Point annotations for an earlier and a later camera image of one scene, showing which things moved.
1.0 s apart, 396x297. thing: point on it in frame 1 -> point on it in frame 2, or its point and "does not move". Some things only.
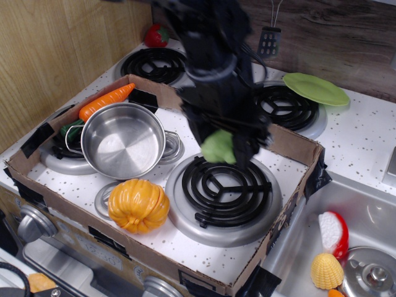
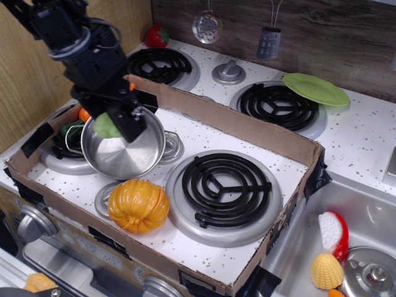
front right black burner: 218,205 does not move
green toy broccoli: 218,147 -> 104,126
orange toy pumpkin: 138,206 does not move
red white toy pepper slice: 335,234 does not move
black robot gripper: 229,103 -> 100,85
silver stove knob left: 33,225 does not move
